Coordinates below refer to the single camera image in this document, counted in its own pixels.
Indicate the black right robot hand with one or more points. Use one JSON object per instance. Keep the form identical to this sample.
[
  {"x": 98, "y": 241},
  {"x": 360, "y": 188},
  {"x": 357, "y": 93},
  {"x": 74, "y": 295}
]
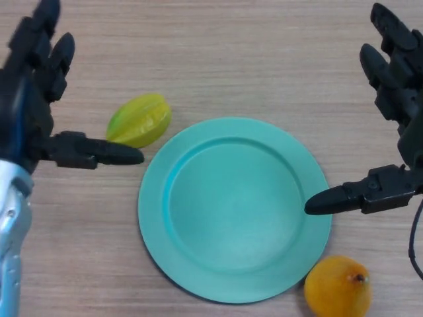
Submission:
[{"x": 401, "y": 89}]

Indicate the teal green round plate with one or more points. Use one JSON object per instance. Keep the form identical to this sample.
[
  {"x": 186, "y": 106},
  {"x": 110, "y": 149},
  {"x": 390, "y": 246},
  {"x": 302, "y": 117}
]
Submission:
[{"x": 231, "y": 211}]

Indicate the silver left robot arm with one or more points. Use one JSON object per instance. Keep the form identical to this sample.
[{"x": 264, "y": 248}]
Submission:
[{"x": 10, "y": 231}]

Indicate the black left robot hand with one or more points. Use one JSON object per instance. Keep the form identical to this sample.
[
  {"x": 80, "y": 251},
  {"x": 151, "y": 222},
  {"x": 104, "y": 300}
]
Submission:
[{"x": 23, "y": 109}]

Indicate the orange round fruit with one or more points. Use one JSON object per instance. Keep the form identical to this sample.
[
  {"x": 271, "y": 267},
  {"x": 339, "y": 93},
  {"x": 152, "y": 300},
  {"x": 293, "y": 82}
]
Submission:
[{"x": 333, "y": 290}]

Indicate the yellow green starfruit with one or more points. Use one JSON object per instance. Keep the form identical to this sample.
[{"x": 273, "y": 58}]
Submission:
[{"x": 142, "y": 115}]

